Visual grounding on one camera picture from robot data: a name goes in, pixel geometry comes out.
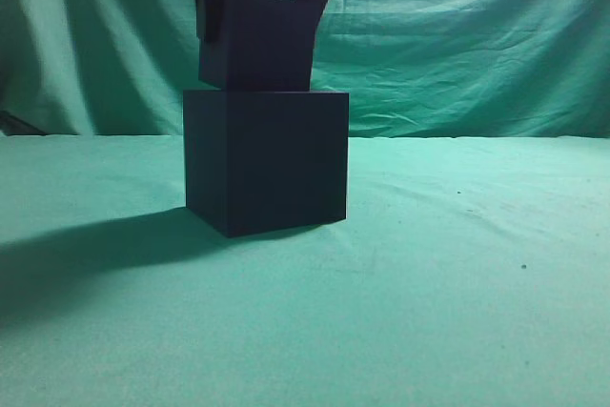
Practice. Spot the large dark groove box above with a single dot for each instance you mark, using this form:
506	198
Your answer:
257	162

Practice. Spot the green table cloth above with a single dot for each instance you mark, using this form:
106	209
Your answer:
469	272

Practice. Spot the dark purple cube block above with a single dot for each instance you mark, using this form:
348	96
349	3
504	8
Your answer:
262	46

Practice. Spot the green backdrop cloth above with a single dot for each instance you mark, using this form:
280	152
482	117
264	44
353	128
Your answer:
412	68

